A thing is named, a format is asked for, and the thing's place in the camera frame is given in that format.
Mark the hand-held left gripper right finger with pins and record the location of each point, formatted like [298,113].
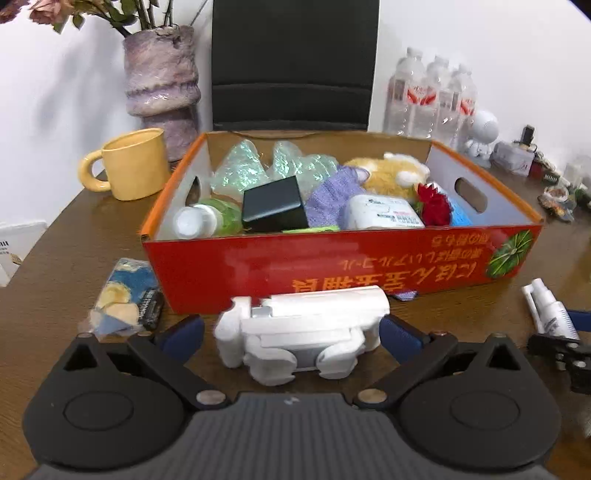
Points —
[399,334]

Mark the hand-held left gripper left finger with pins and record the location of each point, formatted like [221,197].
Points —
[184,334]

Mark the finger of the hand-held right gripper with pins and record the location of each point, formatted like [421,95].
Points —
[561,350]
[582,321]

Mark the small white spray bottle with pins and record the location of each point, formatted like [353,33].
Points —
[554,318]

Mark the white folding phone holder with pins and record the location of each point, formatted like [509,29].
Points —
[300,318]

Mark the red cardboard box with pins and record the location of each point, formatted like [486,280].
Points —
[323,263]

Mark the green spray bottle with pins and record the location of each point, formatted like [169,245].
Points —
[203,219]

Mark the white cotton swab box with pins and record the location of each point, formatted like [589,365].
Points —
[378,212]

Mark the red fabric rose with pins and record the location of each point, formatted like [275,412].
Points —
[434,207]

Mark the blue white tube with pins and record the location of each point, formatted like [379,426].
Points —
[459,214]

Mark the green tissue pack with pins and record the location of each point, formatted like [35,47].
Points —
[314,229]

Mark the grey power adapter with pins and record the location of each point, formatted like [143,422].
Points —
[272,207]

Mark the purple fabric pouch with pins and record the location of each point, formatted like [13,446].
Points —
[328,194]

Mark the yellow plush toy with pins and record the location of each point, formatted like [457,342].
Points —
[388,170]

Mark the iridescent plastic bag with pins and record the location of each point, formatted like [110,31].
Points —
[240,170]

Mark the blue yellow snack packet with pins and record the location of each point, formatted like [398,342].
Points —
[129,277]

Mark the colourful snack wrapper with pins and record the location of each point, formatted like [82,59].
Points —
[556,202]

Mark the white charger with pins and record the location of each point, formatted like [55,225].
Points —
[577,171]

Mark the dark small box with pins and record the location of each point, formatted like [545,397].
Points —
[545,170]

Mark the yellow mug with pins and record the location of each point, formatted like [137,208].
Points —
[134,166]

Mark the white tin box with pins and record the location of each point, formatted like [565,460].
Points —
[510,157]

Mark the white paper box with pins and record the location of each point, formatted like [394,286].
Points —
[23,244]

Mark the small black device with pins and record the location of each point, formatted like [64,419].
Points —
[527,134]

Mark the white robot figurine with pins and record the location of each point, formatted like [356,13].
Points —
[485,127]

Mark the clear water bottle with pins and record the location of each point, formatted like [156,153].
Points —
[435,101]
[404,97]
[464,110]

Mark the purple ceramic vase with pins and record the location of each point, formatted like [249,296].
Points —
[161,78]

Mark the black chair back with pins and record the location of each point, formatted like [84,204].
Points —
[295,55]

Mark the dried roses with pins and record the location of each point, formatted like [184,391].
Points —
[46,9]

